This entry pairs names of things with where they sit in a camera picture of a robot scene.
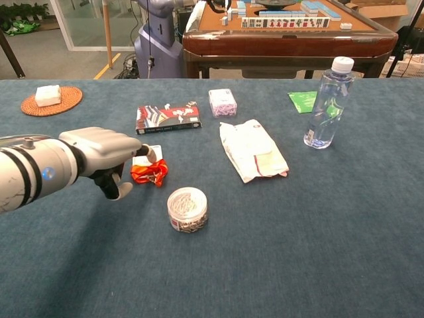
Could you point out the row of face-up mahjong tiles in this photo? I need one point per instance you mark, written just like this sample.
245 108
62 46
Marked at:
285 22

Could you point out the red and black book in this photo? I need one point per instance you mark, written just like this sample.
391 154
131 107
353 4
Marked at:
169 117

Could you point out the angled wall of blue mahjong tiles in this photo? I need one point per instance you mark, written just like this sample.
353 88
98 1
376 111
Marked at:
321 10

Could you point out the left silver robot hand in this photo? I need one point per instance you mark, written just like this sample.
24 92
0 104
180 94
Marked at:
99 145

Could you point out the green potted plants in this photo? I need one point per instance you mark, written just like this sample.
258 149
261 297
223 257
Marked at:
20 16

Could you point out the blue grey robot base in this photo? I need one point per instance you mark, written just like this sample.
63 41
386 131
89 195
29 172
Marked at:
159 49

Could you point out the orange white snack packet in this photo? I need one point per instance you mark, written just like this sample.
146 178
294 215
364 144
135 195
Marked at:
149 174

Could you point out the small white box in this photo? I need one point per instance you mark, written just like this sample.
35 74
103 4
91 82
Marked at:
48 95

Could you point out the round woven rattan coaster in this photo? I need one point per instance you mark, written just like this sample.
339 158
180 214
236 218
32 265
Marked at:
69 99

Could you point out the round clear jar of clips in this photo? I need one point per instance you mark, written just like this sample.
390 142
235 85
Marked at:
187 207

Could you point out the white plastic crate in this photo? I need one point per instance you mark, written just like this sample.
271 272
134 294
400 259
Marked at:
410 68

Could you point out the straight wall of blue mahjong tiles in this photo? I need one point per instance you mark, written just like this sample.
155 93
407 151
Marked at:
281 13

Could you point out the dark slanted pole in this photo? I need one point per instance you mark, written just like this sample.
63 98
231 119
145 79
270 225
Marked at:
11 54

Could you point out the single white mahjong tile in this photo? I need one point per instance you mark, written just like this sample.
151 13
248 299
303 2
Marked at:
346 26

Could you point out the clear plastic water bottle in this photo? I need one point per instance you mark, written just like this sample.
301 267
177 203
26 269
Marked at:
326 109

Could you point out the blue felt table cloth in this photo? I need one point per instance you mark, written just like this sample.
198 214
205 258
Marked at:
298 232

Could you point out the black tripod stand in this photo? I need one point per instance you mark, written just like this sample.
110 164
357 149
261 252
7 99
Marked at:
412 21

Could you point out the green foil packet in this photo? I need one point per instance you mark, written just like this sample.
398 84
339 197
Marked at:
303 101

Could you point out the clear box of purple clips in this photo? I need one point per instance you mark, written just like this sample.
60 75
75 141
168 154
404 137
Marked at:
222 102

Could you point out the wooden pole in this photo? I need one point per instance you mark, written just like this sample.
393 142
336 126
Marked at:
107 33

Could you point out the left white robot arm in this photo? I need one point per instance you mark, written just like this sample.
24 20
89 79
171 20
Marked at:
33 169

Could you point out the white paper bag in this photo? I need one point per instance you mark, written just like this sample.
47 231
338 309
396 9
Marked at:
251 149

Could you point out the cardboard box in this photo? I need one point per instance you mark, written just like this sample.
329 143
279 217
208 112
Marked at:
381 13

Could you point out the brown mahjong table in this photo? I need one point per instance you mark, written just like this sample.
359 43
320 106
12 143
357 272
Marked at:
285 44

